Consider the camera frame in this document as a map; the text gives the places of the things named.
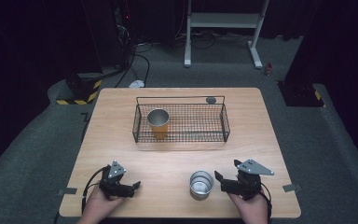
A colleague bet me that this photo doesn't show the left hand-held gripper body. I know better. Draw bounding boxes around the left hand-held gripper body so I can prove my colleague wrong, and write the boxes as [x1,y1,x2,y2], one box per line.
[98,160,134,201]

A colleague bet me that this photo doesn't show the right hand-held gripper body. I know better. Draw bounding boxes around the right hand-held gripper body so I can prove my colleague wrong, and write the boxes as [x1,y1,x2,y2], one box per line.
[220,158,275,201]

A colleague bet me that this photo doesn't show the silver metal cup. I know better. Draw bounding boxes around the silver metal cup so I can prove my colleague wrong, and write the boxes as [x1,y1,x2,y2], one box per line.
[188,169,215,201]

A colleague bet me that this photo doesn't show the orange cup with metal inside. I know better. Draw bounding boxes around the orange cup with metal inside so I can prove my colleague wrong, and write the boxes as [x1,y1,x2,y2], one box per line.
[146,107,171,140]

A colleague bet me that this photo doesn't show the black wire basket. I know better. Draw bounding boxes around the black wire basket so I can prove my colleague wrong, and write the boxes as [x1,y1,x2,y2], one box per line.
[131,95,231,145]

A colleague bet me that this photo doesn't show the person's left hand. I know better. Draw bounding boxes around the person's left hand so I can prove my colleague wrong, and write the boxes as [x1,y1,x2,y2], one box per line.
[76,186,126,224]

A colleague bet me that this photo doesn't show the person's right hand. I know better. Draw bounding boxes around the person's right hand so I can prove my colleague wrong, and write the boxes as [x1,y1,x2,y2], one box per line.
[227,186,270,224]

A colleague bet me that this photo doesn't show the grey tape strip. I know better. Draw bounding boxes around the grey tape strip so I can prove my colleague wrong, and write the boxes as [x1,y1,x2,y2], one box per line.
[57,187,78,196]
[282,183,303,193]

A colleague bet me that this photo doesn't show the black yellow striped base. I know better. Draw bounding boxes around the black yellow striped base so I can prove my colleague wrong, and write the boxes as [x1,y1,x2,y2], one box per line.
[55,74,103,106]
[277,79,326,108]

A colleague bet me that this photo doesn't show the white power adapter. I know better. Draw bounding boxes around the white power adapter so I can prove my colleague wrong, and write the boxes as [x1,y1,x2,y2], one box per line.
[128,79,145,89]

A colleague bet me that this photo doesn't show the dark equipment tower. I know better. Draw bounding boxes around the dark equipment tower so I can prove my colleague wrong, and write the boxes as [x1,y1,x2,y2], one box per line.
[82,0,136,71]

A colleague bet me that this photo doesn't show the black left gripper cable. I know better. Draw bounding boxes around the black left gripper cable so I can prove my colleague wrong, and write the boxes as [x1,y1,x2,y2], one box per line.
[80,165,110,216]

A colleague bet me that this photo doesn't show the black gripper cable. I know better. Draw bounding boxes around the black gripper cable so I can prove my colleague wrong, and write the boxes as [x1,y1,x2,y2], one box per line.
[80,165,110,216]
[260,182,273,224]

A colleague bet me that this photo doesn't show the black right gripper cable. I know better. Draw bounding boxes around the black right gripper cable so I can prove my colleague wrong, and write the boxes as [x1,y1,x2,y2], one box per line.
[260,182,273,224]

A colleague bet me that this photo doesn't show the black floor cable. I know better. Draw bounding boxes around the black floor cable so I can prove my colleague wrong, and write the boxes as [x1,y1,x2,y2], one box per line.
[114,41,154,89]

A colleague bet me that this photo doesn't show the white metal stand frame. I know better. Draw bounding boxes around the white metal stand frame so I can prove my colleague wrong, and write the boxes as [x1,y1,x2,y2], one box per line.
[183,0,270,70]

